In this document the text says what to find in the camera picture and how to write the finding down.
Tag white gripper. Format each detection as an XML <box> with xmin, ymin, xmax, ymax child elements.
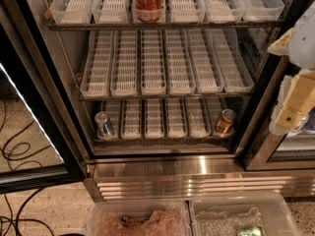
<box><xmin>267</xmin><ymin>29</ymin><xmax>315</xmax><ymax>136</ymax></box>

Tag blue silver redbull can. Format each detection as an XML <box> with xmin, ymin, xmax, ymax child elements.
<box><xmin>94</xmin><ymin>112</ymin><xmax>115</xmax><ymax>139</ymax></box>

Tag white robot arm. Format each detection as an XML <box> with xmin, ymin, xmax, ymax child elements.
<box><xmin>268</xmin><ymin>2</ymin><xmax>315</xmax><ymax>136</ymax></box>

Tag right closed fridge door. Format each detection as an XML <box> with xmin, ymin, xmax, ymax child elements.
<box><xmin>239</xmin><ymin>55</ymin><xmax>315</xmax><ymax>171</ymax></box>

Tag copper orange can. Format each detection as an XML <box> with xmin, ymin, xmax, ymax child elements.
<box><xmin>215</xmin><ymin>109</ymin><xmax>236</xmax><ymax>137</ymax></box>

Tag red cola can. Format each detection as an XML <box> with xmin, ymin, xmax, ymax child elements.
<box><xmin>133</xmin><ymin>0</ymin><xmax>162</xmax><ymax>23</ymax></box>

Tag green can in bin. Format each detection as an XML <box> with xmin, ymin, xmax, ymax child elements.
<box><xmin>237</xmin><ymin>225</ymin><xmax>265</xmax><ymax>236</ymax></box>

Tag steel fridge bottom grille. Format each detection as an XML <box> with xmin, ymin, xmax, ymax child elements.
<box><xmin>84</xmin><ymin>156</ymin><xmax>315</xmax><ymax>202</ymax></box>

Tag open glass fridge door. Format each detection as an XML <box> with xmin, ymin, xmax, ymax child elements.
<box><xmin>0</xmin><ymin>0</ymin><xmax>89</xmax><ymax>194</ymax></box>

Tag right clear plastic bin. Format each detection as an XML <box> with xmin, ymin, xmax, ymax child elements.
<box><xmin>189</xmin><ymin>191</ymin><xmax>301</xmax><ymax>236</ymax></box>

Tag clear plastic bin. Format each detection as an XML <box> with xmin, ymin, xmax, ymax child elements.
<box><xmin>87</xmin><ymin>200</ymin><xmax>192</xmax><ymax>236</ymax></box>
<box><xmin>189</xmin><ymin>191</ymin><xmax>301</xmax><ymax>236</ymax></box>

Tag left clear plastic bin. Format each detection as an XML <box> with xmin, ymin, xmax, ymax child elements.
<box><xmin>87</xmin><ymin>200</ymin><xmax>192</xmax><ymax>236</ymax></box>

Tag top wire fridge shelf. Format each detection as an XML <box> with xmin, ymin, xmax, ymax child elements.
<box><xmin>46</xmin><ymin>21</ymin><xmax>284</xmax><ymax>31</ymax></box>

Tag wire fridge shelf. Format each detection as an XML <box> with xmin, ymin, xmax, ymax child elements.
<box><xmin>46</xmin><ymin>21</ymin><xmax>284</xmax><ymax>31</ymax></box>
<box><xmin>94</xmin><ymin>137</ymin><xmax>229</xmax><ymax>146</ymax></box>
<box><xmin>78</xmin><ymin>92</ymin><xmax>252</xmax><ymax>102</ymax></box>

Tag middle wire fridge shelf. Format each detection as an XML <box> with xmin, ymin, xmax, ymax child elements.
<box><xmin>78</xmin><ymin>92</ymin><xmax>252</xmax><ymax>102</ymax></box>

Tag bottom wire fridge shelf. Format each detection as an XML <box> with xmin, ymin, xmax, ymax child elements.
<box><xmin>94</xmin><ymin>137</ymin><xmax>229</xmax><ymax>146</ymax></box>

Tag black floor cables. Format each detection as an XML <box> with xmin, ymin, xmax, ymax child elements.
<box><xmin>0</xmin><ymin>99</ymin><xmax>57</xmax><ymax>236</ymax></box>

